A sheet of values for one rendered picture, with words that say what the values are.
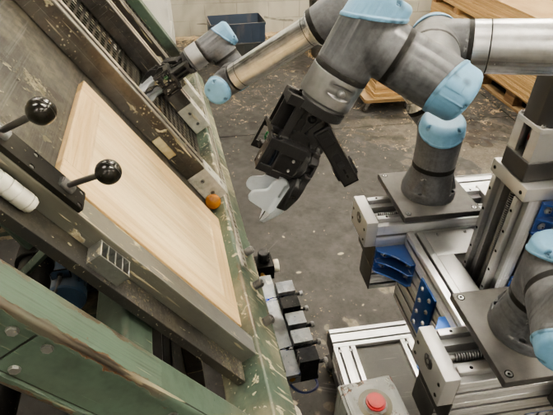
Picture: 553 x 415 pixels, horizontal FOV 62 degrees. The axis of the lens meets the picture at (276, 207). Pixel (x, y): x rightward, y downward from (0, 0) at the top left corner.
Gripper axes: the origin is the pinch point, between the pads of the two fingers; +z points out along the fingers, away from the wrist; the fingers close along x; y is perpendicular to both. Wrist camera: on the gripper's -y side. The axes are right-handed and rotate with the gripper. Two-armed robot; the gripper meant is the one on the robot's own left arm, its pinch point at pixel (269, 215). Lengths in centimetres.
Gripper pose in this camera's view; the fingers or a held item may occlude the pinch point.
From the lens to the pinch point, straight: 72.9
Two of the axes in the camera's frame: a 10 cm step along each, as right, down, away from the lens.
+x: 1.3, 5.9, -8.0
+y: -8.8, -3.1, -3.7
